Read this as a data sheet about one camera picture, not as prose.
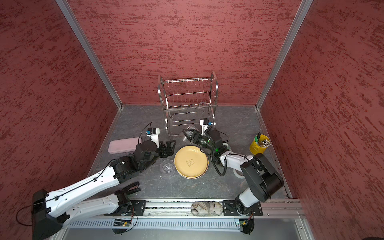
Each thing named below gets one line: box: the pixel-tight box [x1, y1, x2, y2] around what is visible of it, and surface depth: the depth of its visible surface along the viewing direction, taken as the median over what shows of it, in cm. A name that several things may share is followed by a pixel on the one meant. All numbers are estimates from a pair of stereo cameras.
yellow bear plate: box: [174, 145, 209, 180], surface depth 88 cm
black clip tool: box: [121, 181, 141, 196], surface depth 80 cm
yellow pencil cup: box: [249, 132, 272, 156], surface depth 91 cm
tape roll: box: [233, 169, 245, 179], surface depth 86 cm
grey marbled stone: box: [191, 201, 224, 217], surface depth 72 cm
